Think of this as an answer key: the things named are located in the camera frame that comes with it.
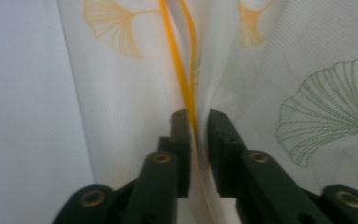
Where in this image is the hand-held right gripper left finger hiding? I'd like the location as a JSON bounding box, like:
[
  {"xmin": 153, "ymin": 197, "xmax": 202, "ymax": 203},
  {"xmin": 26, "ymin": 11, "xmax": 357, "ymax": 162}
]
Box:
[{"xmin": 126, "ymin": 108, "xmax": 191, "ymax": 224}]

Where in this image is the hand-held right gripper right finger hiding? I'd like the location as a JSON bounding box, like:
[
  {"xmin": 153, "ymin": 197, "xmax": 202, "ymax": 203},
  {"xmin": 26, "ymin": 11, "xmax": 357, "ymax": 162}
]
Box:
[{"xmin": 207, "ymin": 108, "xmax": 324, "ymax": 224}]

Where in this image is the leaf print mesh laundry bag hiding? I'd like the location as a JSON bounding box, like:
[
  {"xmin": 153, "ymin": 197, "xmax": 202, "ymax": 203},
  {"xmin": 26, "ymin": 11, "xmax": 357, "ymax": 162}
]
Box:
[{"xmin": 55, "ymin": 0, "xmax": 358, "ymax": 224}]

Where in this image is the white board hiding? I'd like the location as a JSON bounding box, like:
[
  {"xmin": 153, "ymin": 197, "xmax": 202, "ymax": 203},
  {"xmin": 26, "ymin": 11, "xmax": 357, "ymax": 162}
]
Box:
[{"xmin": 0, "ymin": 0, "xmax": 95, "ymax": 224}]

